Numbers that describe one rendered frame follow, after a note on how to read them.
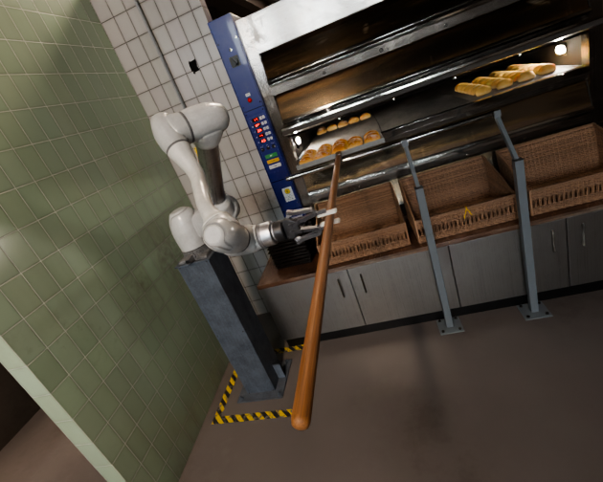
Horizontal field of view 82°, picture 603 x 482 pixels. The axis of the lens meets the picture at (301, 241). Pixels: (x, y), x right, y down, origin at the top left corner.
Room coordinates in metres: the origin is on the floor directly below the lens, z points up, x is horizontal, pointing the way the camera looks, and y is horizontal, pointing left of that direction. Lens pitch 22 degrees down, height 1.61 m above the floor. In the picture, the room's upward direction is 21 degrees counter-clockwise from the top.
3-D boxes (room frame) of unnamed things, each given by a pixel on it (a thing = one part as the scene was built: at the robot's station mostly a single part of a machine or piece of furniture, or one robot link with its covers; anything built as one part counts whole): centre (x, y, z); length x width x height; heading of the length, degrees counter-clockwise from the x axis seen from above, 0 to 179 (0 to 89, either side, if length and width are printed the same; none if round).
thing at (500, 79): (2.50, -1.72, 1.21); 0.61 x 0.48 x 0.06; 164
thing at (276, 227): (1.19, 0.03, 1.19); 0.09 x 0.07 x 0.08; 74
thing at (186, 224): (1.88, 0.55, 1.17); 0.18 x 0.16 x 0.22; 117
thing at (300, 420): (1.20, -0.14, 1.19); 1.71 x 0.03 x 0.03; 164
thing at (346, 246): (2.14, -0.40, 0.72); 0.56 x 0.49 x 0.28; 75
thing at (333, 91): (2.24, -1.04, 1.54); 1.79 x 0.11 x 0.19; 74
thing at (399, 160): (2.24, -1.04, 1.02); 1.79 x 0.11 x 0.19; 74
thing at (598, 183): (1.81, -1.56, 0.72); 0.56 x 0.49 x 0.28; 73
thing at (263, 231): (1.21, 0.10, 1.19); 0.09 x 0.06 x 0.09; 164
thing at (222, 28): (3.43, -0.29, 1.08); 1.93 x 0.16 x 2.15; 164
